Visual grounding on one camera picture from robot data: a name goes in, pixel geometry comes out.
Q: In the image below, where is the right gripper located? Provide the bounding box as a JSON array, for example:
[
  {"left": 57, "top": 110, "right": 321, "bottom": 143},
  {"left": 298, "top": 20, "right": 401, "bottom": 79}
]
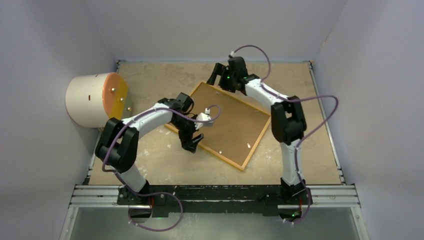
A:
[{"left": 208, "top": 62, "right": 238, "bottom": 93}]

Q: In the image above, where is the white cylinder with coloured face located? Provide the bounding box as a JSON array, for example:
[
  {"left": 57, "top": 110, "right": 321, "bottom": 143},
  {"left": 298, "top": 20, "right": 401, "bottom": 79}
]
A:
[{"left": 65, "top": 72, "right": 133, "bottom": 129}]

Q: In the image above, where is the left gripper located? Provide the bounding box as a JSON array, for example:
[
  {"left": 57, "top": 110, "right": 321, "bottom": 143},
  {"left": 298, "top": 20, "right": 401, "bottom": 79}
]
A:
[{"left": 171, "top": 114, "right": 204, "bottom": 152}]

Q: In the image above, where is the yellow picture frame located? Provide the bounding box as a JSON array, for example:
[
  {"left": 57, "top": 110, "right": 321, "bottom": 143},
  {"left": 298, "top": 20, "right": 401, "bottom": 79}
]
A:
[{"left": 164, "top": 81, "right": 273, "bottom": 172}]

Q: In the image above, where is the aluminium rail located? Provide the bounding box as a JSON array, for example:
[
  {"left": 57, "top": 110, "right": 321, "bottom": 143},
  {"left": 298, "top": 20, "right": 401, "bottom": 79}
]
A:
[{"left": 70, "top": 185, "right": 360, "bottom": 209}]

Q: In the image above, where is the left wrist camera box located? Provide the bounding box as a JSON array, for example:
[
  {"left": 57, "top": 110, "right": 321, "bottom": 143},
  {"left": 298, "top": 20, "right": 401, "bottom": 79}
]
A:
[{"left": 194, "top": 112, "right": 214, "bottom": 130}]

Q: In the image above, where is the brown cardboard backing board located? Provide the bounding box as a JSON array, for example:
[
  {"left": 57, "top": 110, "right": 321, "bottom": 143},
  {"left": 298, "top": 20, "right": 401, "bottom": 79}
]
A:
[{"left": 170, "top": 84, "right": 269, "bottom": 167}]

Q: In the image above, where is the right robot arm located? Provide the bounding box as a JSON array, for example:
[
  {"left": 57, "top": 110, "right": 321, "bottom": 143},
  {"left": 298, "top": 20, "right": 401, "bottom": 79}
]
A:
[{"left": 206, "top": 56, "right": 307, "bottom": 204}]

